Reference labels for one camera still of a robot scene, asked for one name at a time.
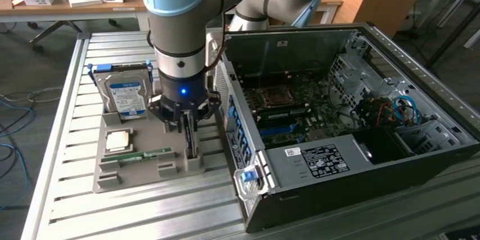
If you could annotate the grey parts rack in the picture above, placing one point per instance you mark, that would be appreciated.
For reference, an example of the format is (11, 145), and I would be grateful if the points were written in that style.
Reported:
(150, 144)

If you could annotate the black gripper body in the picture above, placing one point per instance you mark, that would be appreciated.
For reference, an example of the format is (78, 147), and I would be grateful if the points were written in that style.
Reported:
(183, 91)

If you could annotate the CPU chip with metal lid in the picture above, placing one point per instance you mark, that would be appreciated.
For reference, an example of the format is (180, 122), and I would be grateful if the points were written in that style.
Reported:
(118, 140)

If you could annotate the blue case latch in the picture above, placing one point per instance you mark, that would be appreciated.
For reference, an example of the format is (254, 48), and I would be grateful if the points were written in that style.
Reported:
(250, 176)

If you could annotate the perforated metal drive cage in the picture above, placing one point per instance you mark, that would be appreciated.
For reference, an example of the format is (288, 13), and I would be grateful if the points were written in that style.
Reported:
(348, 82)

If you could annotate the green RAM stick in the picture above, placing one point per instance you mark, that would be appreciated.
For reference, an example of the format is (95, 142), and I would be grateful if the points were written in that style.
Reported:
(150, 154)

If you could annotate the wooden cabinet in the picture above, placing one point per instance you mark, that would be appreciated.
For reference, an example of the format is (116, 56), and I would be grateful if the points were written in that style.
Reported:
(394, 4)

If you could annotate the grey power supply unit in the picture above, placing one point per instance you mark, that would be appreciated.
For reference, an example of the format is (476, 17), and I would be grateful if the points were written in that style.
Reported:
(284, 167)

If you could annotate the metal CPU socket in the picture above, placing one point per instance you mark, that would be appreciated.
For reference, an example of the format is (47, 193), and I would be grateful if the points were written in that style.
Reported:
(278, 95)

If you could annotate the installed RAM stick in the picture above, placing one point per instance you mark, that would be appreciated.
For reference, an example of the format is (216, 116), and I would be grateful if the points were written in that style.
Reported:
(282, 113)

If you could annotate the black open PC case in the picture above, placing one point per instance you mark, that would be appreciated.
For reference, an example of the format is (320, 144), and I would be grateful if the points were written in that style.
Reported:
(338, 195)

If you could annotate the metal disk bay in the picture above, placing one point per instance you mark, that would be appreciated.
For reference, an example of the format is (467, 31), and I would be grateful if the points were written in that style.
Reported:
(435, 136)

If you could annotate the hard disk in blue caddy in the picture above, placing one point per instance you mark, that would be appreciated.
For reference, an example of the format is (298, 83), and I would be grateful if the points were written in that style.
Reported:
(123, 94)

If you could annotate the green graphics card black shroud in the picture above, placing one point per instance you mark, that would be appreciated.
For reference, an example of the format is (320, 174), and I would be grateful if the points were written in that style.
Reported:
(191, 144)

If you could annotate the green motherboard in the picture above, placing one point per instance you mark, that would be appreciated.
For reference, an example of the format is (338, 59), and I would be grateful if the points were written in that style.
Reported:
(319, 116)

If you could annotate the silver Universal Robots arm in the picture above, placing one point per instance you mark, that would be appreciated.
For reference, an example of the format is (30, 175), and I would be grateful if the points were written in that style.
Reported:
(176, 26)

